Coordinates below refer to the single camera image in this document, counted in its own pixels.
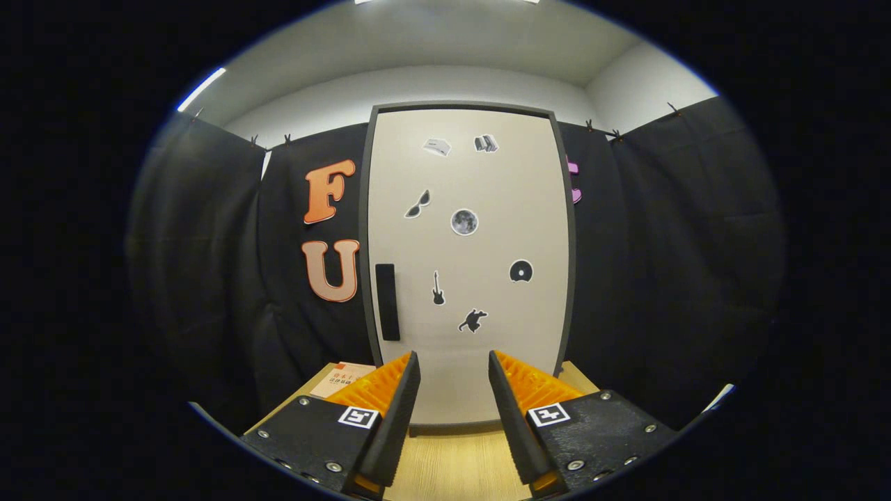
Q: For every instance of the dark grey shoe cabinet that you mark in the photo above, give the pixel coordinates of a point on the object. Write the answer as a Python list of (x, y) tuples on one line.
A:
[(459, 105)]

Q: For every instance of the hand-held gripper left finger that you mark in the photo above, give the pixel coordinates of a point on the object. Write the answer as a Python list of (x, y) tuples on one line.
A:
[(393, 424)]

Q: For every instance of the white panel edge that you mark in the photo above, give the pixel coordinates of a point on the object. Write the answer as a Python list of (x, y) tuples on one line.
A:
[(720, 396)]

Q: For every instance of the black backdrop cloth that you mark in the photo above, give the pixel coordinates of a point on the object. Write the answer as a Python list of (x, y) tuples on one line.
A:
[(661, 243)]

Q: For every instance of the long ceiling light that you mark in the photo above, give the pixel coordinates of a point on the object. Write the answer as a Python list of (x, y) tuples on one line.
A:
[(202, 89)]

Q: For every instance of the beige shoe cabinet door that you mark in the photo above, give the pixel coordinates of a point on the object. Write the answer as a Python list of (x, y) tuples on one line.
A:
[(501, 195)]

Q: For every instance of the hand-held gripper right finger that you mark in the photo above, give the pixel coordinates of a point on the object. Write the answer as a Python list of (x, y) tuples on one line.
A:
[(518, 424)]

